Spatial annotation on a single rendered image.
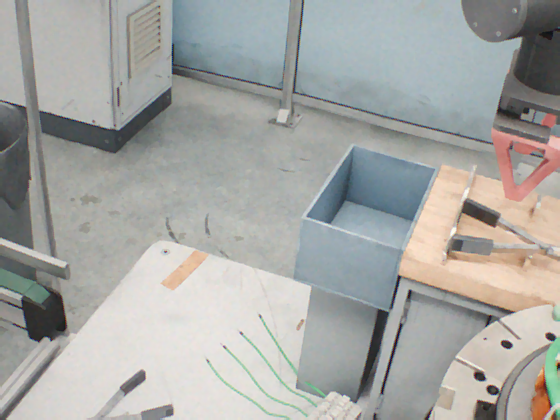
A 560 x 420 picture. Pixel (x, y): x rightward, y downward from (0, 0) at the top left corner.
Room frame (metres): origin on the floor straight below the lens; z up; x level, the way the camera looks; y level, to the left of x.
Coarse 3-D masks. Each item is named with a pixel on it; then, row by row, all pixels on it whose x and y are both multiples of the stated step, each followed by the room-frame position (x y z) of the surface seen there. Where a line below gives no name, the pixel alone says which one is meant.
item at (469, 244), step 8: (456, 240) 0.51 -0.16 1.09; (464, 240) 0.51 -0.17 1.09; (472, 240) 0.51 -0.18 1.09; (480, 240) 0.51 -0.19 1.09; (488, 240) 0.51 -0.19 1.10; (456, 248) 0.51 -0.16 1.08; (464, 248) 0.51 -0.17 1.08; (472, 248) 0.51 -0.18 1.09; (480, 248) 0.51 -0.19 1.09; (488, 248) 0.51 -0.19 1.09
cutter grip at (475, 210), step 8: (464, 200) 0.58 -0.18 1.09; (472, 200) 0.58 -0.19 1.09; (464, 208) 0.57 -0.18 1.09; (472, 208) 0.57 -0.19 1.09; (480, 208) 0.56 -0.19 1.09; (488, 208) 0.56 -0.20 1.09; (472, 216) 0.57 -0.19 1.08; (480, 216) 0.56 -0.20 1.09; (488, 216) 0.56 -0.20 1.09; (496, 216) 0.55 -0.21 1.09; (488, 224) 0.56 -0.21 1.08
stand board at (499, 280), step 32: (448, 192) 0.63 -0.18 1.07; (480, 192) 0.64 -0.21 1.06; (416, 224) 0.57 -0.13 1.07; (448, 224) 0.57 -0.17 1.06; (480, 224) 0.58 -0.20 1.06; (544, 224) 0.59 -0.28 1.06; (416, 256) 0.51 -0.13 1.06; (448, 256) 0.52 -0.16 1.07; (480, 256) 0.52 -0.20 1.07; (512, 256) 0.53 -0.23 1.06; (544, 256) 0.53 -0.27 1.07; (448, 288) 0.50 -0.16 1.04; (480, 288) 0.49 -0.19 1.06; (512, 288) 0.48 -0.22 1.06; (544, 288) 0.48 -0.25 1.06
